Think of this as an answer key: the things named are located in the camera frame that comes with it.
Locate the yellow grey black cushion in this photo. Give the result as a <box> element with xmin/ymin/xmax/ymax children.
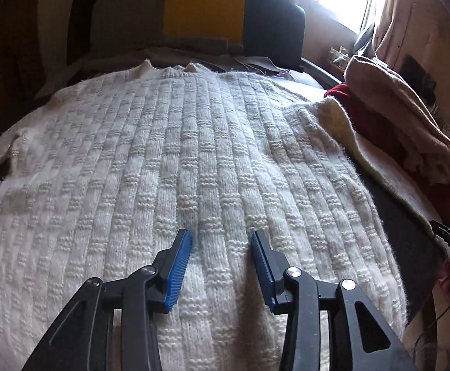
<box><xmin>66</xmin><ymin>0</ymin><xmax>305</xmax><ymax>70</ymax></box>

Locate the white knitted sweater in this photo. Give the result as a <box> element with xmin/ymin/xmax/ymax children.
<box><xmin>0</xmin><ymin>63</ymin><xmax>406</xmax><ymax>370</ymax></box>

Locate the grey cloth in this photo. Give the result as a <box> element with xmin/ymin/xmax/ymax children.
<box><xmin>36</xmin><ymin>47</ymin><xmax>293</xmax><ymax>99</ymax></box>

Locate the red garment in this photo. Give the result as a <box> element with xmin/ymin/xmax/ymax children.
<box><xmin>324</xmin><ymin>83</ymin><xmax>408</xmax><ymax>164</ymax></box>

